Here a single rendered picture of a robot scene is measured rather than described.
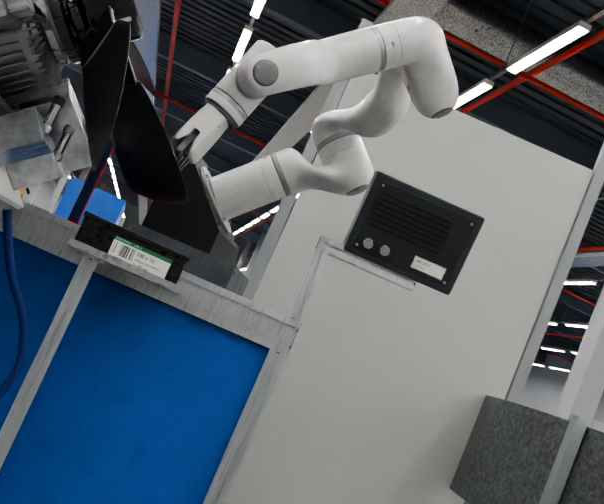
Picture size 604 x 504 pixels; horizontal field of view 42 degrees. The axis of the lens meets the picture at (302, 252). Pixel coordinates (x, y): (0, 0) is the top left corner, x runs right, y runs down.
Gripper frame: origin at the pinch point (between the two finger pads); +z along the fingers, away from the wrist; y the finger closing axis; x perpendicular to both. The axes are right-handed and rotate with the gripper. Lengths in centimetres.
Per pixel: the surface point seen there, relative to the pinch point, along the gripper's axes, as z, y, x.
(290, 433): 30, -172, 68
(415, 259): -24, -25, 48
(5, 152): 15.9, 21.7, -16.3
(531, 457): -19, -118, 129
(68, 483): 61, -29, 23
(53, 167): 12.7, 12.8, -12.0
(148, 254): 13.3, -5.5, 6.8
